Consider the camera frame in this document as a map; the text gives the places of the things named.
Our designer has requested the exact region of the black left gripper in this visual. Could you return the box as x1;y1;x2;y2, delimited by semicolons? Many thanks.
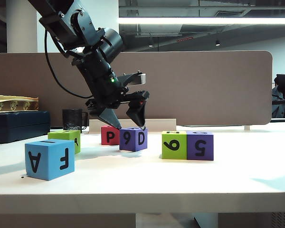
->
71;48;150;130

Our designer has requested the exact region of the red foam block with P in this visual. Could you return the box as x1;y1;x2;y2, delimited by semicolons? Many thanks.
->
101;125;121;146

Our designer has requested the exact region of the purple foam block with nine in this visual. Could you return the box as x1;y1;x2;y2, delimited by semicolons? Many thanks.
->
119;127;148;152

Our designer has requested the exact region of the green foam block with nine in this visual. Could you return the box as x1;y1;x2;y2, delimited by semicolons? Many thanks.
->
161;131;188;161

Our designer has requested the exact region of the green foam block with L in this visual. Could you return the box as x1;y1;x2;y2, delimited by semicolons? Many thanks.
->
47;130;81;154

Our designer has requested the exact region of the purple foam block with five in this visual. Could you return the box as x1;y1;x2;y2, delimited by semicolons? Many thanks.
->
186;131;214;162

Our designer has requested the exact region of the blue foam block with fish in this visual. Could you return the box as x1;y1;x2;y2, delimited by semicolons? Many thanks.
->
24;139;76;181

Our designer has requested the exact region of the black mug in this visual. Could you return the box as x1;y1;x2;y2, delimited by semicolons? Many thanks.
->
62;109;89;132

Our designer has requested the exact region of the brown fabric desk divider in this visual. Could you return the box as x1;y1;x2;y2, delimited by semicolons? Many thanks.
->
0;50;274;126

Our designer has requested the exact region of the dark blue hard case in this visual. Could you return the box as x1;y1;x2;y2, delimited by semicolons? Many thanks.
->
0;110;51;145

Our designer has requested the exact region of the yellow box on case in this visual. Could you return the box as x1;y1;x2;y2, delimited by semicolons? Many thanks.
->
0;95;40;112

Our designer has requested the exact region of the white ceiling light strip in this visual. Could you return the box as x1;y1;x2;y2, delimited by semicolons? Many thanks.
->
118;18;285;25

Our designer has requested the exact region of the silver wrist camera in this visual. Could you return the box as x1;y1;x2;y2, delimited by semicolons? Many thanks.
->
117;72;147;86

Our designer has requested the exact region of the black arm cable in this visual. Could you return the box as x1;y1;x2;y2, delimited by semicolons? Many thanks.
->
44;28;95;99

